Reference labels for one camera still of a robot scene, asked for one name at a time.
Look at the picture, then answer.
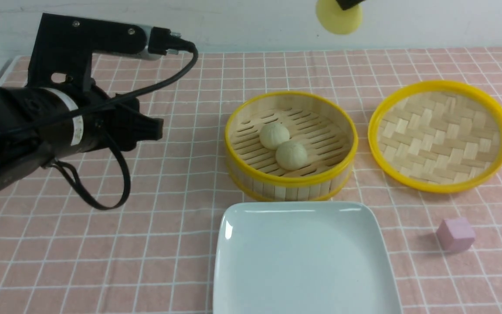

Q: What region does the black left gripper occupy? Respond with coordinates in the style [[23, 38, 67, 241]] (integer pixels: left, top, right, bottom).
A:
[[75, 97, 164, 153]]

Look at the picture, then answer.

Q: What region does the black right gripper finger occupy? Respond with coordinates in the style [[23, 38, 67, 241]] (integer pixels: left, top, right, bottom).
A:
[[336, 0, 364, 10]]

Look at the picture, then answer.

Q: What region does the yellow steamed bun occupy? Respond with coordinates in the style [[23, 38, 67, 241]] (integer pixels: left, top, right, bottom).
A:
[[315, 0, 363, 34]]

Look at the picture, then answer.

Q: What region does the white steamed bun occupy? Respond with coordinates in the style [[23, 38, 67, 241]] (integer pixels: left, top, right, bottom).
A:
[[275, 141, 308, 171], [259, 123, 290, 150]]

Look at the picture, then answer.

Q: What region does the white steamed bun front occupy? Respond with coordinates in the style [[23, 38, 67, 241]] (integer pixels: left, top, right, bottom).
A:
[[275, 141, 308, 171]]

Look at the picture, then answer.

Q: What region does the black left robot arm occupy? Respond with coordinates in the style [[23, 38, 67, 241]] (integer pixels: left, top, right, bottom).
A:
[[0, 83, 164, 210]]

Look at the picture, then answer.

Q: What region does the white square plate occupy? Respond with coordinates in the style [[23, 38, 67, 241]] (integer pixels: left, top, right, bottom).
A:
[[213, 201, 403, 314]]

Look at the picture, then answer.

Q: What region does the bamboo steamer basket yellow rim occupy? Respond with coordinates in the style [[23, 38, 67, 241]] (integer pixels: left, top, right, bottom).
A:
[[224, 91, 358, 201]]

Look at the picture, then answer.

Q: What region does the pink checkered tablecloth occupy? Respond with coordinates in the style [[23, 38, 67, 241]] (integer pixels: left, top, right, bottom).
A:
[[0, 47, 502, 314]]

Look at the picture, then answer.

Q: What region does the woven bamboo steamer lid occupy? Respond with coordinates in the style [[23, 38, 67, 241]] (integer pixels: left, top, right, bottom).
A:
[[368, 80, 502, 194]]

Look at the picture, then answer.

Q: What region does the pink cube block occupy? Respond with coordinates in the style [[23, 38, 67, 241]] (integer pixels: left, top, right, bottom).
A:
[[435, 217, 476, 253]]

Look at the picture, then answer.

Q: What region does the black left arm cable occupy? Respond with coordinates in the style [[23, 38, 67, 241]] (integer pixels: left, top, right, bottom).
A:
[[0, 41, 199, 211]]

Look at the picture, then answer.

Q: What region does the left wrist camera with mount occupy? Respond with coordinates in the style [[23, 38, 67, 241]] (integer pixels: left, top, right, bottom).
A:
[[27, 13, 199, 92]]

